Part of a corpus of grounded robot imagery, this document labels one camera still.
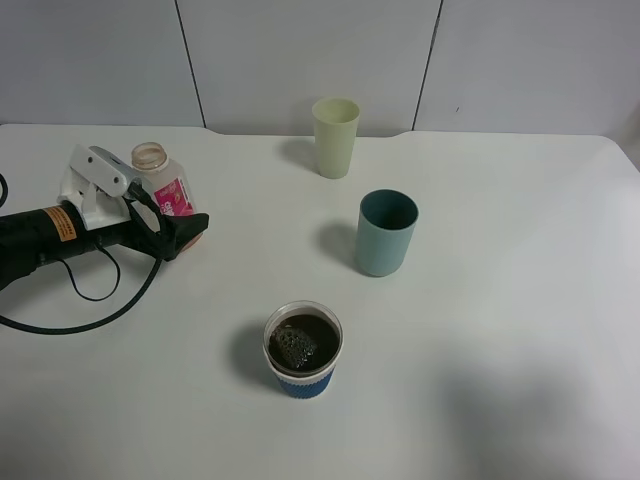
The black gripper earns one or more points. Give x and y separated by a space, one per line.
174 235

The clear cup blue sleeve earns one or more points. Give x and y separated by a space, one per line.
302 342

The plastic drink bottle pink label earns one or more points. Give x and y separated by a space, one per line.
171 191

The pale yellow plastic cup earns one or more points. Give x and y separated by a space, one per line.
336 122

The teal green plastic cup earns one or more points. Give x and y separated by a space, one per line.
386 223

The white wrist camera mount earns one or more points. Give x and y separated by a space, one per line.
96 184

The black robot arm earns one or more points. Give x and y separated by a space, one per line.
30 240

